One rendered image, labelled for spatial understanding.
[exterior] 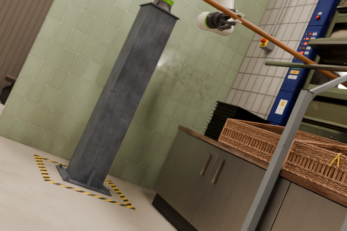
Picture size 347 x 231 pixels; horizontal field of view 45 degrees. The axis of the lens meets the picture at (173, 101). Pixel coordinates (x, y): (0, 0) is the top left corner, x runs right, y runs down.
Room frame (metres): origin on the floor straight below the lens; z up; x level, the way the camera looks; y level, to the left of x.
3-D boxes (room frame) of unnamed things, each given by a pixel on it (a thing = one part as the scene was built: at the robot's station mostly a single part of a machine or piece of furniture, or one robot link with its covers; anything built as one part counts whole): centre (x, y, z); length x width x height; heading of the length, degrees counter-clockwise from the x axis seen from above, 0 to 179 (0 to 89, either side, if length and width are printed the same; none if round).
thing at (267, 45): (3.28, -0.50, 1.46); 0.10 x 0.07 x 0.10; 24
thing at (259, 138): (2.35, -0.67, 0.72); 0.56 x 0.49 x 0.28; 26
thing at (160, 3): (2.74, 0.35, 1.23); 0.26 x 0.15 x 0.06; 25
